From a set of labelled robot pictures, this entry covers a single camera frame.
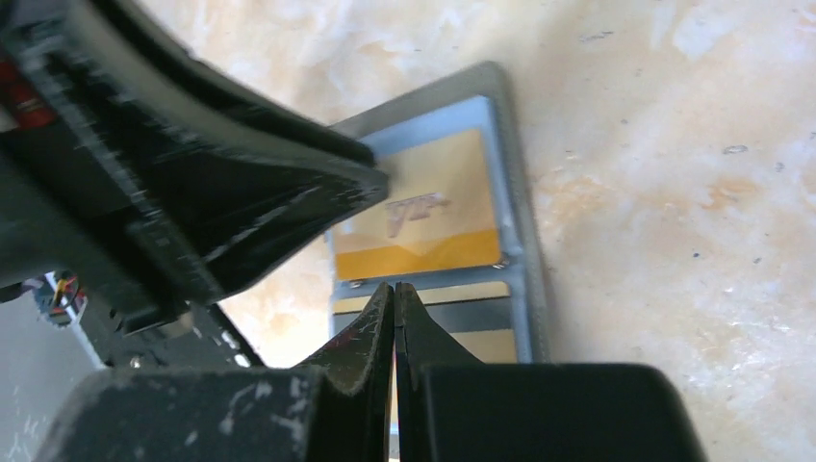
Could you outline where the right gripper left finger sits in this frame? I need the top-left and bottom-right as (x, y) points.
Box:
(295, 283), (395, 461)

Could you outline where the gold VIP card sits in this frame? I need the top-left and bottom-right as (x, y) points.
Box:
(331, 129), (502, 281)

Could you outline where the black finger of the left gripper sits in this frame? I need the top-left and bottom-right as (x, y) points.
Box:
(1, 1), (388, 320)

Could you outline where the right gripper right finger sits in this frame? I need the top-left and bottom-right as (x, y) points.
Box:
(394, 282), (483, 461)

